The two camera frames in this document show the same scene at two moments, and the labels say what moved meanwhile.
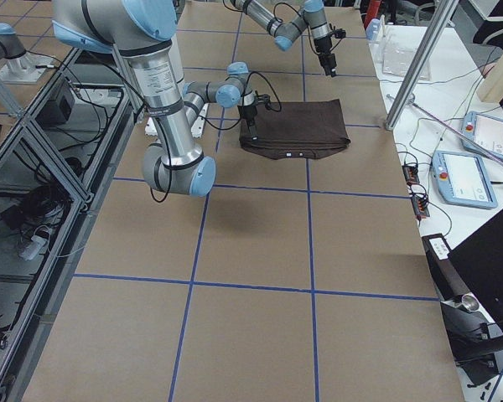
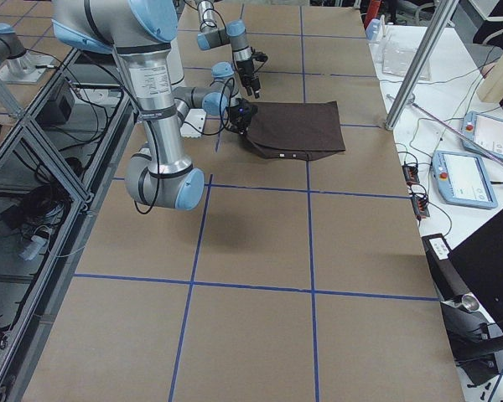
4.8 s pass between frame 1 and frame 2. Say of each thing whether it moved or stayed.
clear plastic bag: stayed
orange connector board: stayed
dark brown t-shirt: stayed
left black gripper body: moved
